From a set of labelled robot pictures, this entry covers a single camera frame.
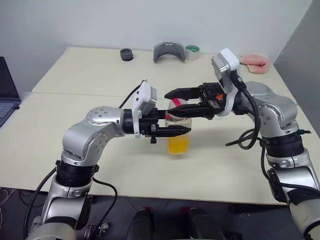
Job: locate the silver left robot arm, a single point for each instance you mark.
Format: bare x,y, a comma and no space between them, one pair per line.
82,135

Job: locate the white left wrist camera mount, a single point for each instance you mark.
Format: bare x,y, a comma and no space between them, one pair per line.
143,93

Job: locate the cup of orange juice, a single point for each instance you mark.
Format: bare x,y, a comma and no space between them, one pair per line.
177,146

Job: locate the grey curved headset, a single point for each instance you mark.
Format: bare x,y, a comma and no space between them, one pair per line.
158,53

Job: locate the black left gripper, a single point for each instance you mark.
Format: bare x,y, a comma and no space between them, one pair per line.
148,125

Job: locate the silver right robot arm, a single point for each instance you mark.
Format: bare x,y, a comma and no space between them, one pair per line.
277,105

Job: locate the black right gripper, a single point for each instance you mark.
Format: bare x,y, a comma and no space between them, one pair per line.
212,100

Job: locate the dark laptop computer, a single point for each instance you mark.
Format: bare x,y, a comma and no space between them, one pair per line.
6,100

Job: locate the clear tape roll green core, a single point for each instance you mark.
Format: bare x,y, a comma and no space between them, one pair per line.
192,53

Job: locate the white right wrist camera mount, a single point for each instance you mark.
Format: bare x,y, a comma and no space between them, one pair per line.
231,60

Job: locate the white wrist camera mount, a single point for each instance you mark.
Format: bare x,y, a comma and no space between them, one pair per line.
231,60
143,93

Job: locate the pink folded cloth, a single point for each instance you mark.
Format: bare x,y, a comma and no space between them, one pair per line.
256,63

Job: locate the dark rounded shape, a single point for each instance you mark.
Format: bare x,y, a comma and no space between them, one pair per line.
140,225
201,223

